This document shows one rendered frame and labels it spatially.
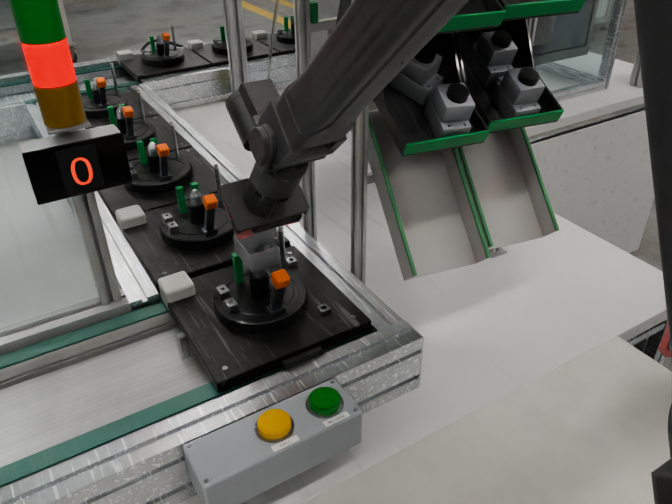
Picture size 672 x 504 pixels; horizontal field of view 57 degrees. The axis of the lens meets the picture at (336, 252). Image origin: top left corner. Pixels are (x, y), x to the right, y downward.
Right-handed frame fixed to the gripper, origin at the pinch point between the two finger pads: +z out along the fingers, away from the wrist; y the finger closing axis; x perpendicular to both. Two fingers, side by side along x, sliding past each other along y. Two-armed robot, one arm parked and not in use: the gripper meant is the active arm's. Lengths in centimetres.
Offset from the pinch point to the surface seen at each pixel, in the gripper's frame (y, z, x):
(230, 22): -40, 66, -84
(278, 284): 1.0, -3.3, 9.9
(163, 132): -7, 56, -48
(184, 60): -32, 92, -92
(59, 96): 19.4, -10.6, -18.8
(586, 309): -53, 7, 30
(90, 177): 18.4, -2.2, -11.8
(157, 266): 10.9, 20.7, -4.9
